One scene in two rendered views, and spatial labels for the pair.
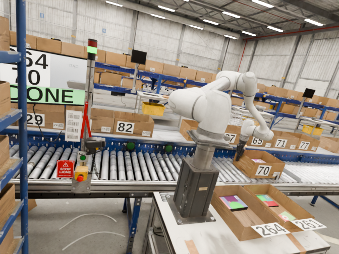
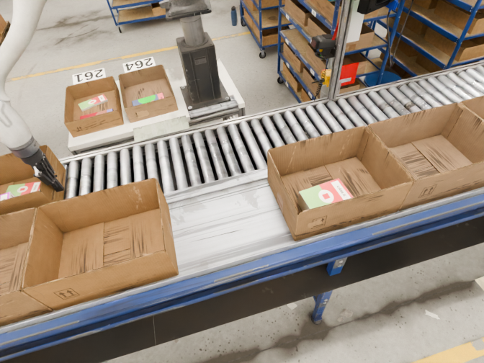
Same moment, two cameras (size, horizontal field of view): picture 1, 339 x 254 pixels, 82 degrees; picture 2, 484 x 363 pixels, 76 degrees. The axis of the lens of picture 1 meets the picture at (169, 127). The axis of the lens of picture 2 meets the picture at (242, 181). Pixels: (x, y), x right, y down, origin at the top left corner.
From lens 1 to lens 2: 2.72 m
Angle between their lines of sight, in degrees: 114
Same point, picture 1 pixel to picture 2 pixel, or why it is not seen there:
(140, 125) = (302, 149)
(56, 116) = (473, 105)
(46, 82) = not seen: outside the picture
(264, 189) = (77, 128)
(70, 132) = (355, 30)
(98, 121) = (395, 125)
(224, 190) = (150, 109)
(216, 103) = not seen: outside the picture
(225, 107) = not seen: outside the picture
